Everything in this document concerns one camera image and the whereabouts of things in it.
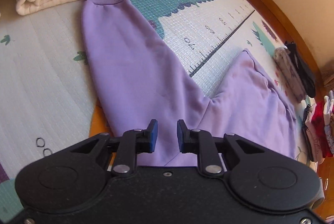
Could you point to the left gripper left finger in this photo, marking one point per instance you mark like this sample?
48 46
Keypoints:
131 144

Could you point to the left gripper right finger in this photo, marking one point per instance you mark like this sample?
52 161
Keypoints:
202 144

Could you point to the purple sweatshirt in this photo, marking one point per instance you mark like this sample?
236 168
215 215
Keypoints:
138 78

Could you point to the cartoon foam play mat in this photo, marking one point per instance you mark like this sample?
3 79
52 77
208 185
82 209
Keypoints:
47 95

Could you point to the striped folded garment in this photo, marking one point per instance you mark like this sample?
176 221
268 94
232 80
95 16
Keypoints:
304 132

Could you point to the white floral folded garment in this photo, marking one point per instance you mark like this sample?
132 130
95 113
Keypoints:
284 62

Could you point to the pink folded garment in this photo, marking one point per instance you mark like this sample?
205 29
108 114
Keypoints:
316 133

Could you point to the black folded garment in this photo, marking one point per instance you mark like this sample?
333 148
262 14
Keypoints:
304 72

